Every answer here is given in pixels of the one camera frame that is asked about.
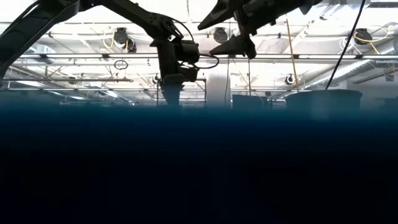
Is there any dark background panel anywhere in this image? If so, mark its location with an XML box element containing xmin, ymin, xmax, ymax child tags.
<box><xmin>231</xmin><ymin>94</ymin><xmax>270</xmax><ymax>111</ymax></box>
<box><xmin>378</xmin><ymin>98</ymin><xmax>398</xmax><ymax>111</ymax></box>

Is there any black left wrist camera cable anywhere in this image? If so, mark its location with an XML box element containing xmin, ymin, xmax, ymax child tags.
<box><xmin>169</xmin><ymin>17</ymin><xmax>220</xmax><ymax>70</ymax></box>

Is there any thin black hanging cord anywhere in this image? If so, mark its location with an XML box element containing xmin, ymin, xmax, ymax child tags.
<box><xmin>247</xmin><ymin>58</ymin><xmax>252</xmax><ymax>97</ymax></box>

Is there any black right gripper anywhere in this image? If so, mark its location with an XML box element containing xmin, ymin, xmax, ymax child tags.
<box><xmin>197</xmin><ymin>0</ymin><xmax>315</xmax><ymax>60</ymax></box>

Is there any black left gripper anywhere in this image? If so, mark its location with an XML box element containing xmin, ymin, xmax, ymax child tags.
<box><xmin>150</xmin><ymin>37</ymin><xmax>187</xmax><ymax>107</ymax></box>

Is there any black hanging cable loop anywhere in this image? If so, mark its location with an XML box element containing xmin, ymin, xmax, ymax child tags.
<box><xmin>113</xmin><ymin>59</ymin><xmax>129</xmax><ymax>71</ymax></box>

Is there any long ceiling light bar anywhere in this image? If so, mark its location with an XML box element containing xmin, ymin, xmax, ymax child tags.
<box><xmin>18</xmin><ymin>53</ymin><xmax>398</xmax><ymax>60</ymax></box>

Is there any black background frame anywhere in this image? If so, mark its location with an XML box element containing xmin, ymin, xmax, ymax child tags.
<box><xmin>155</xmin><ymin>77</ymin><xmax>208</xmax><ymax>110</ymax></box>

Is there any yellow hanging cord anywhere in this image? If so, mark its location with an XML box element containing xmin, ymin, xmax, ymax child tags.
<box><xmin>285</xmin><ymin>15</ymin><xmax>300</xmax><ymax>93</ymax></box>

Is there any black plastic bucket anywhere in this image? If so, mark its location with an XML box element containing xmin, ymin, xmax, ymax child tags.
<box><xmin>284</xmin><ymin>89</ymin><xmax>363</xmax><ymax>121</ymax></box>

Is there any silver ceiling air duct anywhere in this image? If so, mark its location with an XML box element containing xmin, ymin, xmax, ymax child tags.
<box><xmin>18</xmin><ymin>43</ymin><xmax>56</xmax><ymax>65</ymax></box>

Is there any silver flexible duct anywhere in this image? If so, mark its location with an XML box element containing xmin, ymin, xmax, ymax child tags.
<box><xmin>303</xmin><ymin>40</ymin><xmax>398</xmax><ymax>91</ymax></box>

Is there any white column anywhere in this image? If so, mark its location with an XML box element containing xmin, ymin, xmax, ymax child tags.
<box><xmin>206</xmin><ymin>70</ymin><xmax>231</xmax><ymax>110</ymax></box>

